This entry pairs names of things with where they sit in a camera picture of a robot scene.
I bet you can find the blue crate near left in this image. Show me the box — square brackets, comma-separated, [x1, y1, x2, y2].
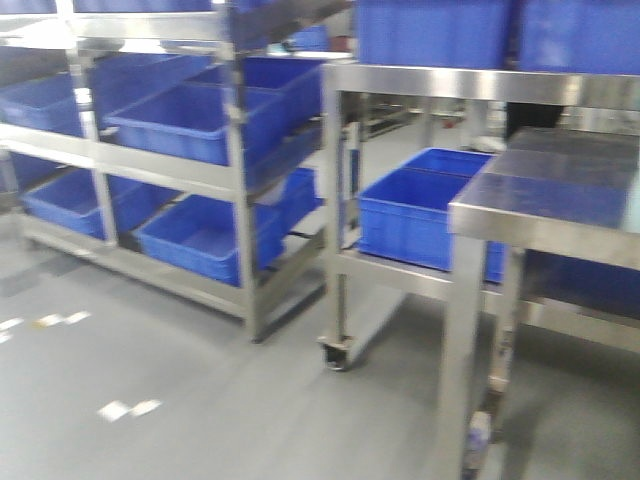
[357, 166, 507, 285]

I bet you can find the blue crate lower rack front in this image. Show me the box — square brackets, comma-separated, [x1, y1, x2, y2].
[134, 193, 286, 289]

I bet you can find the blue crate rack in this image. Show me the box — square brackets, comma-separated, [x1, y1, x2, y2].
[187, 55, 326, 136]
[21, 169, 179, 239]
[134, 193, 286, 289]
[102, 82, 286, 169]
[1, 73, 84, 137]

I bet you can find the blue crate middle rack rear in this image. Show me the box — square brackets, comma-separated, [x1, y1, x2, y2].
[187, 55, 326, 136]

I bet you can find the blue crate far left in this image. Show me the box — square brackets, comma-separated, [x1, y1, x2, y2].
[401, 148, 492, 178]

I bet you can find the stainless steel flow rack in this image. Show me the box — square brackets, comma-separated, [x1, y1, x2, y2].
[1, 1, 348, 342]

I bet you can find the blue crate middle rack front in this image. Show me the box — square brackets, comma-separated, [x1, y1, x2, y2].
[102, 82, 286, 169]

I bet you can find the steel table on casters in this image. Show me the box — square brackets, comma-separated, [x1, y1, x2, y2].
[321, 62, 639, 479]

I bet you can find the blue crate top left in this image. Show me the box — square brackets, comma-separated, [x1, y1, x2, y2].
[355, 0, 517, 70]

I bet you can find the blue crate lower rack left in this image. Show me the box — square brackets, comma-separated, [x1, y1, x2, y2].
[21, 169, 179, 239]

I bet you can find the blue crate middle rack left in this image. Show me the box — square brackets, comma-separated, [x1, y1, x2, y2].
[1, 73, 84, 137]

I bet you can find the large blue crate top centre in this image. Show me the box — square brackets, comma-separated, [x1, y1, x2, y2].
[518, 1, 639, 75]

